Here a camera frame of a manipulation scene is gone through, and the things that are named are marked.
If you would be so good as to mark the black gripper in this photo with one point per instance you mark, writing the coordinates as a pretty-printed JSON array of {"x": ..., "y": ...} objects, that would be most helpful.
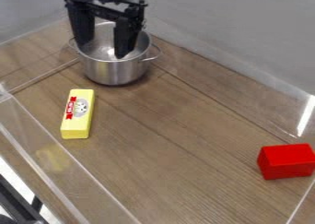
[{"x": 126, "y": 12}]

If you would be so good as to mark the black table frame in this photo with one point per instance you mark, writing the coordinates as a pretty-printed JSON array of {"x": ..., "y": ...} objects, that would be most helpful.
[{"x": 20, "y": 211}]

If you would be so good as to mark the clear acrylic enclosure wall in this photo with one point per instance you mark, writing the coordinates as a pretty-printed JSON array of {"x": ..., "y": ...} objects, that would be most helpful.
[{"x": 171, "y": 154}]

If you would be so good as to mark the silver steel pot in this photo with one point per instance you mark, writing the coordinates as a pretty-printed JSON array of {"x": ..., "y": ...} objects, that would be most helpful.
[{"x": 103, "y": 68}]

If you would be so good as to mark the red block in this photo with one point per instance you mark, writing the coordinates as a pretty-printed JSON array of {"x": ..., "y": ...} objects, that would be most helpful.
[{"x": 286, "y": 161}]

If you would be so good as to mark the yellow butter block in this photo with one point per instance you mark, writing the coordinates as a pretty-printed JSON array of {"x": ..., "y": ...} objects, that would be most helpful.
[{"x": 78, "y": 114}]

